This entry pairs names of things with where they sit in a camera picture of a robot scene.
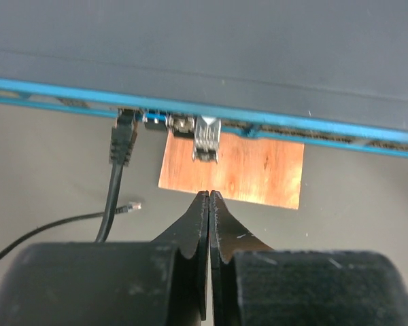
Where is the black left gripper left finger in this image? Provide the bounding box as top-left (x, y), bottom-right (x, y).
top-left (0, 192), bottom-right (209, 325)

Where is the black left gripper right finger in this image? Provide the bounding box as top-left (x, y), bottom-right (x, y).
top-left (209, 191), bottom-right (408, 325)

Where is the brown SFP module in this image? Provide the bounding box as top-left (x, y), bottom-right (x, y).
top-left (192, 116), bottom-right (222, 162)

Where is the wooden board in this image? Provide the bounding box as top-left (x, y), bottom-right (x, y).
top-left (158, 133), bottom-right (304, 209)

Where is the inserted SFP module dark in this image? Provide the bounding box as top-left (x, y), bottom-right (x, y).
top-left (168, 115), bottom-right (195, 139)

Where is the blue latch SFP module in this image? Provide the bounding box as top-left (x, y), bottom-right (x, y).
top-left (142, 110), bottom-right (168, 132)

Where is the black ethernet cable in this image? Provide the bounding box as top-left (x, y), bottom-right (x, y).
top-left (0, 108), bottom-right (143, 276)

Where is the dark blue network switch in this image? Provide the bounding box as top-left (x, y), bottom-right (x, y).
top-left (0, 1), bottom-right (408, 158)

